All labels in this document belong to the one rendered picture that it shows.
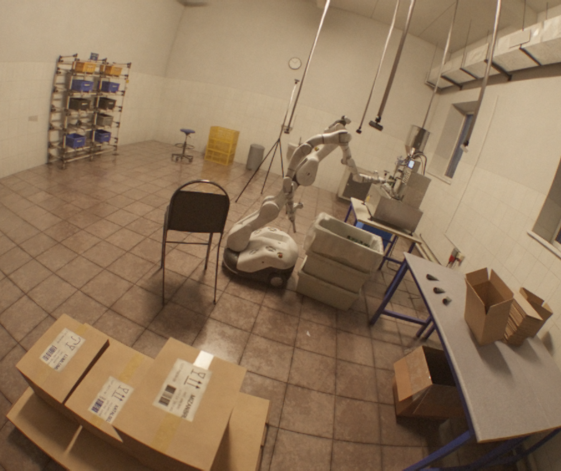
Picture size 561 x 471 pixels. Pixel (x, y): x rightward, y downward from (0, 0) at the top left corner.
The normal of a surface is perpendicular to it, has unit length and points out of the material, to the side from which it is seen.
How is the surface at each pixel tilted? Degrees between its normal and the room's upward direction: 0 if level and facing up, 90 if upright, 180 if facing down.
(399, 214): 90
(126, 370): 0
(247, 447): 0
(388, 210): 90
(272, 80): 90
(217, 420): 0
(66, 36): 90
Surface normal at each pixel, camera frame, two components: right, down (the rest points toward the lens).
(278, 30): -0.17, 0.39
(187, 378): 0.26, -0.87
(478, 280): -0.29, -0.04
